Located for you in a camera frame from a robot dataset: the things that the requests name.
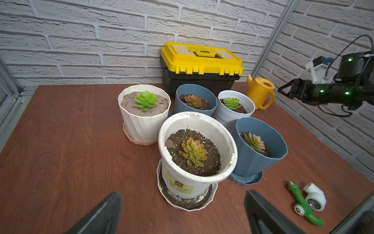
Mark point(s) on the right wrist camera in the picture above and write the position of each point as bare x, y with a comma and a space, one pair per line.
318, 68

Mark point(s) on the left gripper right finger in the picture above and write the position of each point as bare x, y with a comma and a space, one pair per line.
264, 218

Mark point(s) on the cream faceted pot clay soil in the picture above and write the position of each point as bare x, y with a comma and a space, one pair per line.
144, 128

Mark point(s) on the yellow black toolbox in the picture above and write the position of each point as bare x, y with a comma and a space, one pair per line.
213, 68

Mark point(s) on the blue-grey plant pot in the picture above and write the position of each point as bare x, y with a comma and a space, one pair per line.
250, 161
209, 100

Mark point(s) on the yellow watering can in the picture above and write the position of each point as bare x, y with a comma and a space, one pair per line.
261, 92

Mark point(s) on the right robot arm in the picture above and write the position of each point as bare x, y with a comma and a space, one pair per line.
353, 83

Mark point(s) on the yellow-green succulent large pot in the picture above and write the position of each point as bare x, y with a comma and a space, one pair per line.
194, 152

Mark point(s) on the pink-green succulent front blue pot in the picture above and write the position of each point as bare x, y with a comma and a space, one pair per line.
254, 142

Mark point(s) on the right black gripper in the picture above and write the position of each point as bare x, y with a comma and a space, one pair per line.
315, 94

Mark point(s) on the blue saucer front pot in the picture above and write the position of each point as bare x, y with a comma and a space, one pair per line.
246, 181

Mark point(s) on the small white ribbed pot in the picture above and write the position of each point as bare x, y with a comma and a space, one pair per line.
227, 117

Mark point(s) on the peach saucer under cream pot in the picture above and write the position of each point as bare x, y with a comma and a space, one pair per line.
144, 143

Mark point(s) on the green hose nozzle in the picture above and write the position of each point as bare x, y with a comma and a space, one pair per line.
301, 207

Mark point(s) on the aluminium front rail frame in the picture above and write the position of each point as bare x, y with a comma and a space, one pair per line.
14, 100

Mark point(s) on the large white round pot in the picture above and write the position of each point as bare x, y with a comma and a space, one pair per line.
189, 182

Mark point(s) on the bright green succulent cream pot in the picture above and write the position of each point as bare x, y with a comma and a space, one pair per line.
146, 101

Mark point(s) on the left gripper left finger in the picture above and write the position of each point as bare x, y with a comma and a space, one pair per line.
102, 219

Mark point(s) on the green succulent small white pot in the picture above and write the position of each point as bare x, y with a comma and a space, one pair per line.
232, 103

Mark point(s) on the reddish succulent back blue pot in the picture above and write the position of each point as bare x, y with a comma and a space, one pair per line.
193, 101

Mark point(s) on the white pipe elbow fitting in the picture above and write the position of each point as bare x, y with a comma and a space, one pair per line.
315, 197

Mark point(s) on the white saucer large pot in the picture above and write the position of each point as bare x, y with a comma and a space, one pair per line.
195, 204

